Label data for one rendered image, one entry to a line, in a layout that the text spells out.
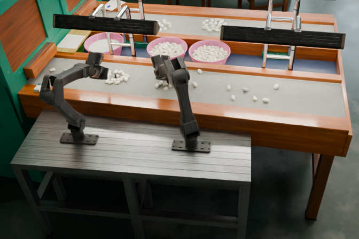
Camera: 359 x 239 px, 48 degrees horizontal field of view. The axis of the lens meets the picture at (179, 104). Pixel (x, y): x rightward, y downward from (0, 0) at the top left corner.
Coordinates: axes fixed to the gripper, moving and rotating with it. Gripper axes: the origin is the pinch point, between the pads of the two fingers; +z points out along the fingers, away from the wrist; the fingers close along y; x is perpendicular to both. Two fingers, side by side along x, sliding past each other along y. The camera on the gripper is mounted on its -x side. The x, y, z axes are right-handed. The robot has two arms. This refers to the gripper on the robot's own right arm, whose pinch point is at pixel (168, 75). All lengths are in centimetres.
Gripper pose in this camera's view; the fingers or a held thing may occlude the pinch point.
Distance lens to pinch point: 239.1
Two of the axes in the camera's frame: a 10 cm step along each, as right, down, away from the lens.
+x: -1.2, 9.9, 0.2
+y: -9.7, -1.3, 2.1
